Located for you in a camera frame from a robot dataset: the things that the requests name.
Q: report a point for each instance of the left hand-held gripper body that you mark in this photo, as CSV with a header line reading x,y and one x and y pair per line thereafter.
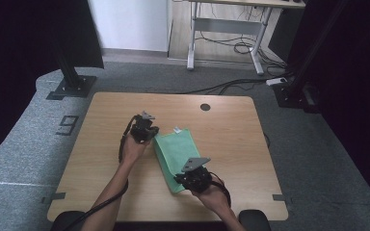
x,y
141,130

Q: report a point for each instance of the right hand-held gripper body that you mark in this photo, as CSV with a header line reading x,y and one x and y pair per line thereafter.
x,y
199,179

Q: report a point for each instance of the green microfibre towel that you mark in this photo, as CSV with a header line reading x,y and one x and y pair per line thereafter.
x,y
175,154

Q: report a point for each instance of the person's left hand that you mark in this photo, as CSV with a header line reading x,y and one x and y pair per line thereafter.
x,y
133,152

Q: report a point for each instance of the person's right hand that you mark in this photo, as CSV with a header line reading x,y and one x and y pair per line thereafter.
x,y
213,199

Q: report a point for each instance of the black round table grommet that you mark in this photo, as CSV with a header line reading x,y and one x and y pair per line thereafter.
x,y
205,107

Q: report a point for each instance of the black chair armrest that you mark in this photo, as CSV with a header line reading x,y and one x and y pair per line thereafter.
x,y
66,221
255,220

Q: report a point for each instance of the black metal stand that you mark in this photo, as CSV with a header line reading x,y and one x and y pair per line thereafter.
x,y
298,86
72,78

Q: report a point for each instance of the white power strip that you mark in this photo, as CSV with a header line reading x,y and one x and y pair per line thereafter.
x,y
276,81

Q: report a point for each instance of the black curtain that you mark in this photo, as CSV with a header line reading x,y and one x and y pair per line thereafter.
x,y
19,48
359,80

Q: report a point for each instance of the dark box under desk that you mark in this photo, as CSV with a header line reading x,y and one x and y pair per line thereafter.
x,y
281,35

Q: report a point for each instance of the white desk frame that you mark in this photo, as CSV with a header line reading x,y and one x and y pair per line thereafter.
x,y
228,26

